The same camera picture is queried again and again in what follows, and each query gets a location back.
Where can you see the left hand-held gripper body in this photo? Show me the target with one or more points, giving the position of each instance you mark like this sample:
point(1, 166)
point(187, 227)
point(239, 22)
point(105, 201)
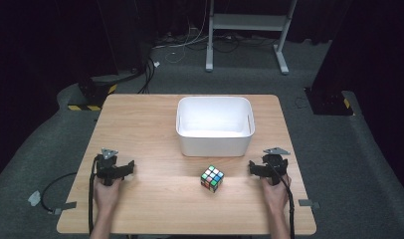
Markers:
point(107, 166)

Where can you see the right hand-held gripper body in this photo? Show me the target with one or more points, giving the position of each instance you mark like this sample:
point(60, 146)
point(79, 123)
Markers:
point(275, 164)

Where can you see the multicoloured puzzle cube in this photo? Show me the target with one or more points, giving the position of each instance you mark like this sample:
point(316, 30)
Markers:
point(212, 179)

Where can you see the white plastic bin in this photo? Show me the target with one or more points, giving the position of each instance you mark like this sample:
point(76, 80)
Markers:
point(215, 132)

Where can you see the person's right hand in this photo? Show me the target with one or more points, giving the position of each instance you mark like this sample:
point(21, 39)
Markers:
point(276, 195)

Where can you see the person's left hand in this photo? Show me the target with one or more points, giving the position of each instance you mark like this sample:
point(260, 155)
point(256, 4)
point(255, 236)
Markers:
point(106, 195)

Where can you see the grey tape strip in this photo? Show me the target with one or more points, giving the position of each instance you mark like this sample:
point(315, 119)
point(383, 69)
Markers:
point(65, 206)
point(308, 203)

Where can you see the black striped stand base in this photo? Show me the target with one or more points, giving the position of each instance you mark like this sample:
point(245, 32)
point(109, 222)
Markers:
point(92, 91)
point(329, 103)

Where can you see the white plug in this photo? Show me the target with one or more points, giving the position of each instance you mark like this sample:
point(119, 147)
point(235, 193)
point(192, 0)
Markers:
point(34, 198)

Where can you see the white metal stand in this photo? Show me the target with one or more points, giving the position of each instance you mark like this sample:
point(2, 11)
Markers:
point(249, 22)

